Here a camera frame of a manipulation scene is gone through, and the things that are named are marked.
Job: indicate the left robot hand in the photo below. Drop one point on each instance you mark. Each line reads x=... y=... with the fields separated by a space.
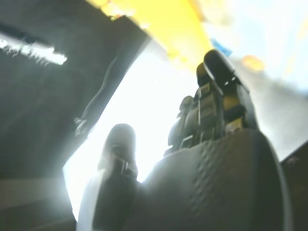
x=216 y=187

